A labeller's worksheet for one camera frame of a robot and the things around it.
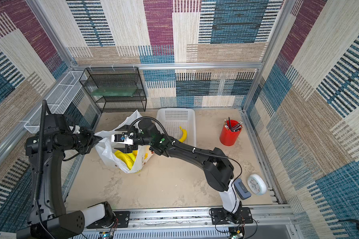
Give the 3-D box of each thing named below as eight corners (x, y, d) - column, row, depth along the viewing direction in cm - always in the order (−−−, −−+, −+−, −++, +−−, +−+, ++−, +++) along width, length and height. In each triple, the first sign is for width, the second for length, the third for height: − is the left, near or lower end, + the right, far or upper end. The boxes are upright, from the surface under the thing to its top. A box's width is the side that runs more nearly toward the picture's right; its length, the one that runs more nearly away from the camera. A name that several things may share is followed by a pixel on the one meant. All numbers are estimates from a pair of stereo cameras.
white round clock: (254, 197, 81) (261, 192, 74) (245, 181, 87) (250, 175, 79) (262, 194, 82) (269, 189, 75) (252, 178, 88) (258, 172, 80)
